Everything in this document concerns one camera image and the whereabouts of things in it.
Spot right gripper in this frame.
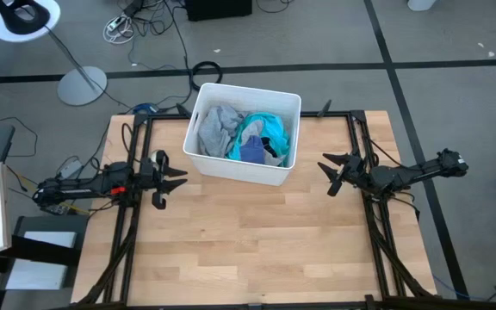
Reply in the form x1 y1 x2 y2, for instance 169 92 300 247
316 152 373 198

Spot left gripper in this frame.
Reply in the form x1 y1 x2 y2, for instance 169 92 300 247
138 150 189 211

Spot teal garment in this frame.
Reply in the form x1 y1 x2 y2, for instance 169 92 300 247
225 111 292 163

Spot black garment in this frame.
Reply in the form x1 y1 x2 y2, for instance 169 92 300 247
259 136 280 158

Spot blue garment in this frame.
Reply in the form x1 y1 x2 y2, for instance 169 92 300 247
239 134 268 165

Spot white perforated plastic laundry basket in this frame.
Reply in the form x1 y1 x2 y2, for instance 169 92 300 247
182 82 302 188

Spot grey power adapter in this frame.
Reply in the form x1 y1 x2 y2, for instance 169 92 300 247
55 156 84 181

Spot floor stand with round base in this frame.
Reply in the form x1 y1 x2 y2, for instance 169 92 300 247
0 0 109 108

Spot grey shelf cabinet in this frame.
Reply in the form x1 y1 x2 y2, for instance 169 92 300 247
3 214 90 293

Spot white power strip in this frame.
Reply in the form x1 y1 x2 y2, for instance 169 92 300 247
102 15 135 46

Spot black computer tower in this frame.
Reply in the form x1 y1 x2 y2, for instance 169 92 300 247
183 0 254 22

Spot black power brick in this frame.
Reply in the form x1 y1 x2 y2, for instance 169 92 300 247
121 0 146 17

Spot black aluminium table frame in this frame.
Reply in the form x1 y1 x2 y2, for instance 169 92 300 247
74 108 439 310

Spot coiled black cable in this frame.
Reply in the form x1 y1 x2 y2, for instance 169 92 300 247
189 60 224 92

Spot black floor cables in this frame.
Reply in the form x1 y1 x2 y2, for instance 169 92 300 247
125 0 197 113

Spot thin blue floor cable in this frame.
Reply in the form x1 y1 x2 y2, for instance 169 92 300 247
430 272 490 302

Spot black ring shaped device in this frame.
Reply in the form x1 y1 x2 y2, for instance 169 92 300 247
0 0 52 36

